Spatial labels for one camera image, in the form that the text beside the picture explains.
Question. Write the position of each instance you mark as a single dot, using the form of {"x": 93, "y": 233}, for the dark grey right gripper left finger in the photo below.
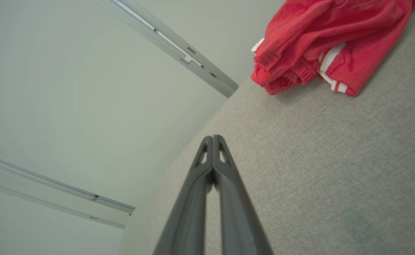
{"x": 189, "y": 212}

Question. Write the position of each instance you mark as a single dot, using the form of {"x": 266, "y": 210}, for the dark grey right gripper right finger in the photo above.
{"x": 239, "y": 212}

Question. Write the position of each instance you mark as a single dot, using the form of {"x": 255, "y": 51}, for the grey metal bracket left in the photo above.
{"x": 69, "y": 191}

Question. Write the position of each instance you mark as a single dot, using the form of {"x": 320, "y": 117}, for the red and white basketball shorts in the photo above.
{"x": 292, "y": 35}

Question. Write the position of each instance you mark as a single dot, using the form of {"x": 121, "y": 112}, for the grey partition frame post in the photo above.
{"x": 179, "y": 49}

